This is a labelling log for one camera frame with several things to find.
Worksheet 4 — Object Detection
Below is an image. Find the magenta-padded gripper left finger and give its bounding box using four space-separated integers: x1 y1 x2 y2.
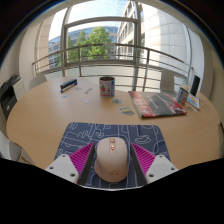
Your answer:
44 142 96 186

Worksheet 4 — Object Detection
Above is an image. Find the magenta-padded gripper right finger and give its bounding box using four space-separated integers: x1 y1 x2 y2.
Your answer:
129 142 179 187

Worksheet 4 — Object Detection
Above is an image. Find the pale pink computer mouse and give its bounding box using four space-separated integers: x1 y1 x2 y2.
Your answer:
93 137 129 183

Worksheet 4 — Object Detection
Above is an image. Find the blue patterned mouse pad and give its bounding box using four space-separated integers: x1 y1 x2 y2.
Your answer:
54 121 172 188

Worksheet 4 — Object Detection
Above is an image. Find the white chair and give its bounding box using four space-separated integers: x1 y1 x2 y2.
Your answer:
159 69 176 93
0 131 34 166
28 74 48 91

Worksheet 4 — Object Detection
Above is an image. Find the red and grey magazine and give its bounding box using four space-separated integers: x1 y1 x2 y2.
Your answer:
128 90 188 119

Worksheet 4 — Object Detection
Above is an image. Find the light blue booklet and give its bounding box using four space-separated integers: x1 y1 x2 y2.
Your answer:
186 93 202 111

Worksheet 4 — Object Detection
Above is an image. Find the blue and white can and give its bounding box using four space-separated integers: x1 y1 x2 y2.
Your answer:
176 87 190 108

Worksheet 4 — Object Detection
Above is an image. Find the blue marker pen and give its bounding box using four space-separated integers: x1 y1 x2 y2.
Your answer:
60 83 78 94

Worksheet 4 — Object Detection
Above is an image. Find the black upright phone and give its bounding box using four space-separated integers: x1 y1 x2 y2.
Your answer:
189 75 202 98

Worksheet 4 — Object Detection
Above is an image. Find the white mug with red print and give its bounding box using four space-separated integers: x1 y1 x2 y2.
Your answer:
99 76 116 98

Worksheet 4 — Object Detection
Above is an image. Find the metal balcony railing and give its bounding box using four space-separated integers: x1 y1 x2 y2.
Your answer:
32 43 194 93

